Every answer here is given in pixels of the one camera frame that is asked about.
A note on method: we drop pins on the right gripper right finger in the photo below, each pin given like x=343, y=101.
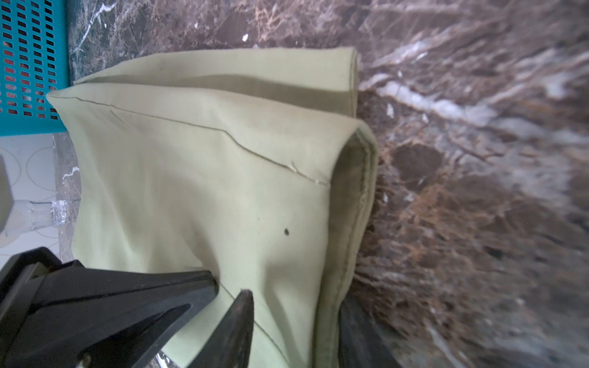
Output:
x=360, y=344

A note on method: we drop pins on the teal plastic basket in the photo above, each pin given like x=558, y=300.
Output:
x=33, y=63

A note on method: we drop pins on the clear plastic cup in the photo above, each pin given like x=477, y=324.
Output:
x=28, y=216

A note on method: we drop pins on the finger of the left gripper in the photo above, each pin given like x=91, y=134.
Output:
x=56, y=314

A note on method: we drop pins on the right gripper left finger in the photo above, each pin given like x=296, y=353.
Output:
x=231, y=342

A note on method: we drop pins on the olive green skirt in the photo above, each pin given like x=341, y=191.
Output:
x=249, y=163

